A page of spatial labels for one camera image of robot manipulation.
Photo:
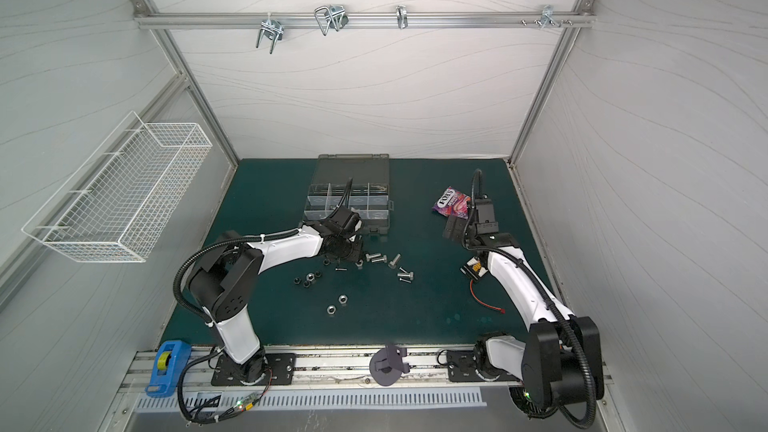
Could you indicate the purple Fox's candy bag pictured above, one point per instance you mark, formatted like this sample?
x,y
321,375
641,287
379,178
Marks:
x,y
452,203

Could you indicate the white wire basket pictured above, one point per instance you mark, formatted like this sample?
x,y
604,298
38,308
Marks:
x,y
114,207

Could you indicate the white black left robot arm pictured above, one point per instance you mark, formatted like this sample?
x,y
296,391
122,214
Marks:
x,y
216,282

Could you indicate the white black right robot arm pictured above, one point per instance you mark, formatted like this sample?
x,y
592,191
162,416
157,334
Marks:
x,y
559,363

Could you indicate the metal u-bolt clamp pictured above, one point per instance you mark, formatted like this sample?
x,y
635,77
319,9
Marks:
x,y
271,32
331,17

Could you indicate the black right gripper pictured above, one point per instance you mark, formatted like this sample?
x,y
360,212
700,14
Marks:
x,y
459,226

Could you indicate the metal bracket clip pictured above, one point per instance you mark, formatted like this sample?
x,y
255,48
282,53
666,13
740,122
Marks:
x,y
401,17

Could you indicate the white slotted cable duct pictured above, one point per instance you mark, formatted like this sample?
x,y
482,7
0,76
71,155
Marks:
x,y
329,399

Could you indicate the aluminium crossbar rail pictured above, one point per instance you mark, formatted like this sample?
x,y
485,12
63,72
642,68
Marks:
x,y
357,20

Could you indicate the grey plastic organizer box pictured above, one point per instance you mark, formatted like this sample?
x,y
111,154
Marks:
x,y
370,194

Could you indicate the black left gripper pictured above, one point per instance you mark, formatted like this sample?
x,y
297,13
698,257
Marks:
x,y
356,255

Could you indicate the metal bracket with screws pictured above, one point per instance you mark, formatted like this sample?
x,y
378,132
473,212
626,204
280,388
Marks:
x,y
547,19

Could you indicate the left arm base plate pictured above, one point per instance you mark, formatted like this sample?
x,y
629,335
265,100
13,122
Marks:
x,y
273,368

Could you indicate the silver hex bolt upright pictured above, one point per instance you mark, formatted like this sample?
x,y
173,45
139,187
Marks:
x,y
393,264

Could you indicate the black round cap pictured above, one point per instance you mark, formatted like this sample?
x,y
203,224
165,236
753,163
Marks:
x,y
388,364

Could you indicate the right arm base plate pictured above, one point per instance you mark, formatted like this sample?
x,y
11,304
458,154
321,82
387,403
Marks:
x,y
462,367

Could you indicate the blue tape dispenser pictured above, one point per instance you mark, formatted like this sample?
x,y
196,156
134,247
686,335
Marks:
x,y
171,358

